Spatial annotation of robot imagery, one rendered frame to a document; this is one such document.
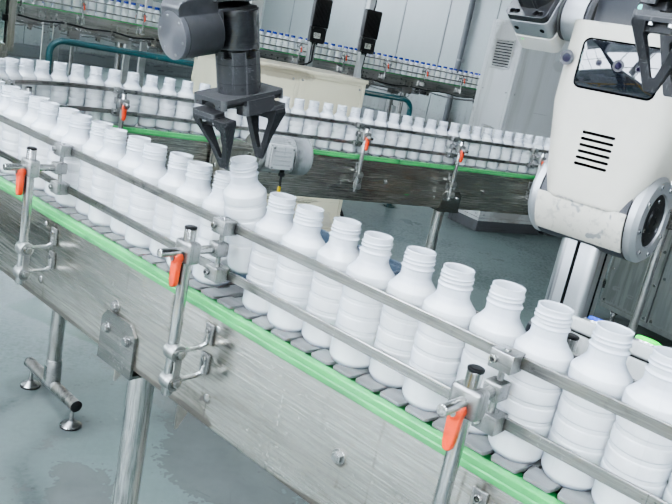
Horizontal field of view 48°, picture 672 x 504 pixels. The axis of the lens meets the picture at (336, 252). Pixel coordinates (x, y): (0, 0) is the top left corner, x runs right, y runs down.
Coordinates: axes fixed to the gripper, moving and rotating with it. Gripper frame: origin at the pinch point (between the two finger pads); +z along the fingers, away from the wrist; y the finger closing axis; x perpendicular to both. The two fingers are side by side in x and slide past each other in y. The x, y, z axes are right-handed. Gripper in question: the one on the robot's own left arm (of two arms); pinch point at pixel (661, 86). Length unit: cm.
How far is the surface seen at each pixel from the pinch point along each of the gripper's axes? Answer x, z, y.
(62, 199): 91, 39, -19
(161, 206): 62, 32, -18
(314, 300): 27.6, 33.7, -18.3
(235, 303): 42, 40, -18
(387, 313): 16.3, 31.0, -18.1
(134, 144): 74, 24, -17
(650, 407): -14.4, 27.6, -18.8
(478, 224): 316, 136, 512
